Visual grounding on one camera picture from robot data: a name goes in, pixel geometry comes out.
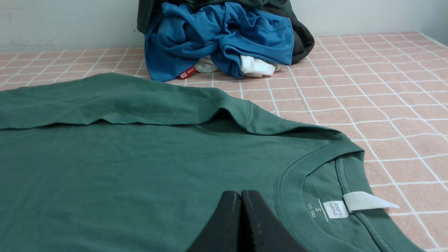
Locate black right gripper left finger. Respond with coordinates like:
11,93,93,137
187,191,242,252

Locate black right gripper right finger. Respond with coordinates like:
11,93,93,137
241,190,305,252

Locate green long-sleeve shirt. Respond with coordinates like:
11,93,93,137
0,73,421,252

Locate blue crumpled shirt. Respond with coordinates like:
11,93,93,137
145,2,294,82

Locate white crumpled garment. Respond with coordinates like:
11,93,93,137
194,55,282,78

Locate pink checkered tablecloth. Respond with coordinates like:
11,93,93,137
1,32,447,252

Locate dark grey crumpled garment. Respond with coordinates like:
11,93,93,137
136,0,315,64

